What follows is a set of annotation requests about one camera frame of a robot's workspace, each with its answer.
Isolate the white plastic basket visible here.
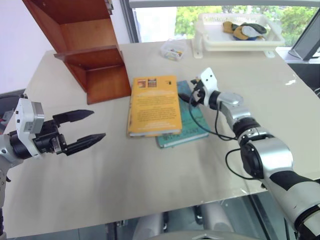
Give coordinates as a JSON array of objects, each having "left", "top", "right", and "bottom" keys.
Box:
[{"left": 195, "top": 12, "right": 286, "bottom": 53}]

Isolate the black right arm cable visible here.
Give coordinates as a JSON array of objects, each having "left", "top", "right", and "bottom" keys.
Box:
[{"left": 188, "top": 90, "right": 255, "bottom": 181}]

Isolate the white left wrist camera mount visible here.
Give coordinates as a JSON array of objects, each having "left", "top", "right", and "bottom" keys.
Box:
[{"left": 12, "top": 93, "right": 46, "bottom": 159}]

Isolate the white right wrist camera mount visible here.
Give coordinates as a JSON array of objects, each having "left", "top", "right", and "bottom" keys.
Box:
[{"left": 199, "top": 67, "right": 221, "bottom": 109}]

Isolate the clear plastic box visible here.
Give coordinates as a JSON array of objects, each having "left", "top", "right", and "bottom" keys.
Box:
[{"left": 159, "top": 38, "right": 189, "bottom": 62}]

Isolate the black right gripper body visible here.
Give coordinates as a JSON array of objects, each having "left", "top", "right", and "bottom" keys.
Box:
[{"left": 190, "top": 78, "right": 208, "bottom": 108}]

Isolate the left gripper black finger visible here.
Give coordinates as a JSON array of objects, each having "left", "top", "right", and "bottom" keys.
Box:
[
  {"left": 61, "top": 132, "right": 107, "bottom": 157},
  {"left": 52, "top": 109, "right": 96, "bottom": 126}
]

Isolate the grey window frame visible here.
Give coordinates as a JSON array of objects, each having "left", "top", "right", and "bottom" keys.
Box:
[{"left": 119, "top": 0, "right": 140, "bottom": 45}]

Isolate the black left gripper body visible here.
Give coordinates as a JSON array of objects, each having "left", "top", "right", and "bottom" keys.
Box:
[{"left": 31, "top": 118, "right": 69, "bottom": 156}]

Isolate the white basket stand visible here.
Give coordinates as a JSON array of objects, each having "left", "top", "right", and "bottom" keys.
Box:
[{"left": 191, "top": 36, "right": 276, "bottom": 60}]

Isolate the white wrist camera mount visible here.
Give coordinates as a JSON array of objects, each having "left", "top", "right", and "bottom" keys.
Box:
[
  {"left": 199, "top": 67, "right": 221, "bottom": 109},
  {"left": 12, "top": 93, "right": 46, "bottom": 159}
]

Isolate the wooden bookshelf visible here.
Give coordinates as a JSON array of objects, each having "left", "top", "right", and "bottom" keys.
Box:
[{"left": 21, "top": 0, "right": 133, "bottom": 106}]

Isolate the yellow book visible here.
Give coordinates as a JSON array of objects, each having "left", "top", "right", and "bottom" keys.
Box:
[{"left": 126, "top": 75, "right": 184, "bottom": 138}]

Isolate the silver rounded cylinder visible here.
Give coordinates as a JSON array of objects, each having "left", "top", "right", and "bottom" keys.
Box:
[
  {"left": 202, "top": 200, "right": 235, "bottom": 234},
  {"left": 131, "top": 213, "right": 164, "bottom": 240}
]

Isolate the teal book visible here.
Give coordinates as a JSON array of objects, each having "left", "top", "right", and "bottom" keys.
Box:
[{"left": 155, "top": 79, "right": 210, "bottom": 149}]

